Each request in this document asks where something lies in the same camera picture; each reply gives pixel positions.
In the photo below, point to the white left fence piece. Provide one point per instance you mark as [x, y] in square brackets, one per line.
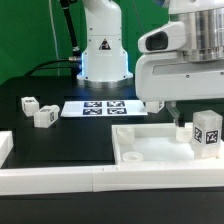
[6, 145]

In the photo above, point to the white square table top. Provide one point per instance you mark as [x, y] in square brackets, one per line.
[162, 143]

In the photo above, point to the white sheet with markers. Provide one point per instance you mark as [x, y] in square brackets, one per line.
[103, 108]

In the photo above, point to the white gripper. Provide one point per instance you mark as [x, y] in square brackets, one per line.
[162, 74]

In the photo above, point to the white front fence bar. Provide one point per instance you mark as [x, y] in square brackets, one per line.
[194, 174]

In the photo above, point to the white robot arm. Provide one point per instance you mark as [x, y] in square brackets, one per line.
[105, 62]

